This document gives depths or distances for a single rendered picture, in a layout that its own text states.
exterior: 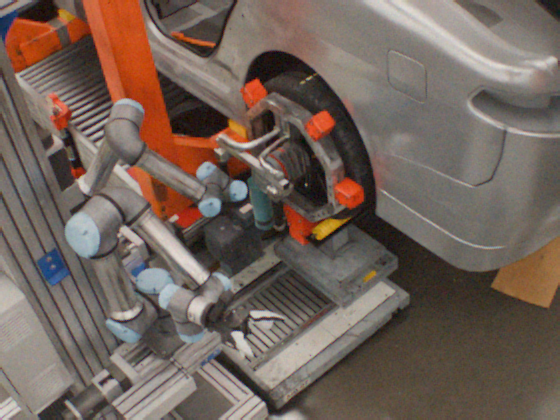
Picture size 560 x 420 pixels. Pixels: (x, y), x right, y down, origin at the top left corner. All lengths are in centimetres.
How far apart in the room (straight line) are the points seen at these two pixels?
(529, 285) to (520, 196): 134
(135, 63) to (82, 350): 111
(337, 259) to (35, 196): 171
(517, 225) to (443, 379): 105
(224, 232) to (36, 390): 131
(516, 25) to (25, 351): 261
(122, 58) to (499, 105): 141
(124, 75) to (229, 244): 96
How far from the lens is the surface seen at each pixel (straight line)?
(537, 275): 369
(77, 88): 496
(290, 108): 283
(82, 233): 199
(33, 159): 206
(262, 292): 354
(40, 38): 486
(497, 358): 336
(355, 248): 345
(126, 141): 244
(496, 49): 212
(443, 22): 219
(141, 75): 290
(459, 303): 353
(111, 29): 276
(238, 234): 335
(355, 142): 275
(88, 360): 260
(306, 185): 318
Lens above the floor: 274
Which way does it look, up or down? 43 degrees down
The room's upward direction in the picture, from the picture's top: 9 degrees counter-clockwise
